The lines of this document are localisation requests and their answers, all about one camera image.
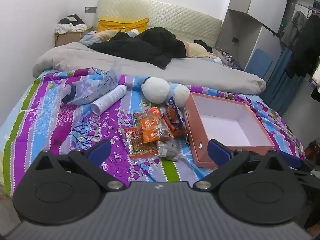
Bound red orange chip packet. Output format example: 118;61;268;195
162;105;187;138

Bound clear blue plastic bag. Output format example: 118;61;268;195
61;57;121;105

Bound beige pillow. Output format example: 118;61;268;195
185;42;221;59
96;29;121;42

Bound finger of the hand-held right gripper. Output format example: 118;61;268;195
276;151;320;188

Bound red wafer packet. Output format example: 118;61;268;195
124;127;144;138

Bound black hanging garment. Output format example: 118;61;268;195
285;14;320;79

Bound white wardrobe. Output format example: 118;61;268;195
216;0;298;75

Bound pile of clothes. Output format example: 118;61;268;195
55;14;87;33

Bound blue board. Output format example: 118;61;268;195
245;49;273;79

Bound grey duvet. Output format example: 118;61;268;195
32;41;267;95

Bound wooden nightstand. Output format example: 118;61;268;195
54;26;94;47

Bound orange snack packet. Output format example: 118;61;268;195
139;117;163;143

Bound floral printed blanket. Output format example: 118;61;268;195
0;67;307;197

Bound blue curtain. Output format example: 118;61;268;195
266;47;300;117

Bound brown bag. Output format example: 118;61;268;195
304;140;320;162

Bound light blue cloth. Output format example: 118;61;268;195
80;31;100;46

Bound grey green snack packet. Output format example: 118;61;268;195
157;140;180;161

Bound yellow folded blanket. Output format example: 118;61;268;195
97;17;150;33

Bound clear dark snack packet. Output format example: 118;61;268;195
159;120;175;141

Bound black jacket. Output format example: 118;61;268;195
87;27;187;69

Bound pink cardboard box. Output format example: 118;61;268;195
184;92;275;167

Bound white spray can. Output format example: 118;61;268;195
90;84;127;115

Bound clear brown sticks packet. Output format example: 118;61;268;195
134;111;148;126

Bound red label brown sticks packet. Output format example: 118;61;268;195
126;135;158;158

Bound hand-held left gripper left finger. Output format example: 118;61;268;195
34;139;125;192

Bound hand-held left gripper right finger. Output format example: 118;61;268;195
194;139;286;190

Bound grey striped hanging shirt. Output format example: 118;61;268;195
281;10;309;48

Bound white and blue plush toy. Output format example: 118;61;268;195
135;75;191;108

